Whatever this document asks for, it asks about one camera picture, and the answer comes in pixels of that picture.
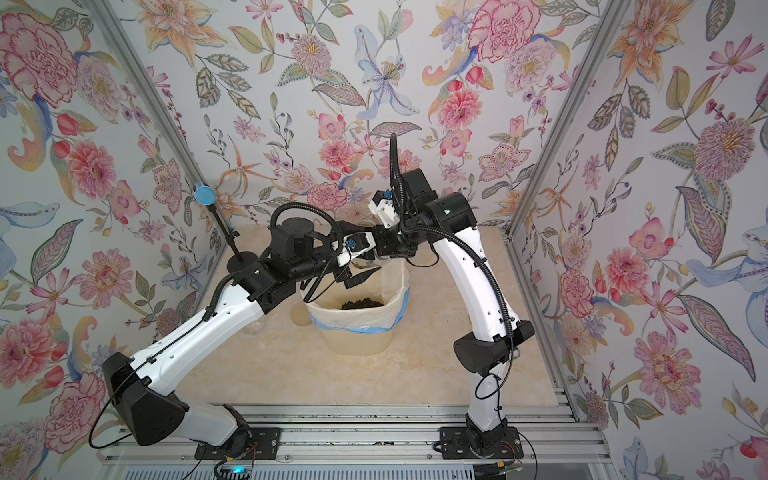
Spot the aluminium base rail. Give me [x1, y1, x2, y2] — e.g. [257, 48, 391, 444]
[95, 386, 619, 480]

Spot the beige lid tea jar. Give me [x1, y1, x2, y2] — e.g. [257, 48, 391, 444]
[351, 256, 385, 271]

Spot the aluminium corner post left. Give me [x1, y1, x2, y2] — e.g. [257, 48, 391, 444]
[83, 0, 226, 241]

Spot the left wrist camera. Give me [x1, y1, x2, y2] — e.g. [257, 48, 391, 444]
[337, 231, 376, 267]

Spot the aluminium corner post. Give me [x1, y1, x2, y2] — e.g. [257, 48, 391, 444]
[83, 0, 226, 241]
[507, 1, 630, 239]

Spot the black round-base stand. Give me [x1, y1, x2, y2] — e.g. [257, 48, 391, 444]
[193, 182, 258, 273]

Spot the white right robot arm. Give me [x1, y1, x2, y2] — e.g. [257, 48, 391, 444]
[372, 135, 535, 460]

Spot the aluminium corner post right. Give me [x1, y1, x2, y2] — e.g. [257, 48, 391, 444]
[507, 1, 630, 239]

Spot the cream trash bin with liner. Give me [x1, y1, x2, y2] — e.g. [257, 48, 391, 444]
[306, 260, 410, 356]

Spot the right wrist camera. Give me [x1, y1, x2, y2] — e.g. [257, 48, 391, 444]
[368, 190, 399, 229]

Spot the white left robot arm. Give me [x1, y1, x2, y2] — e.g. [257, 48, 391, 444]
[103, 200, 398, 457]

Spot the clear glass tea jar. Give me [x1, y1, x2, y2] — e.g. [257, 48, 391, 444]
[243, 318, 266, 335]

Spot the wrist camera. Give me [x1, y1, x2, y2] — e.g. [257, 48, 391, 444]
[368, 190, 399, 229]
[337, 231, 376, 267]

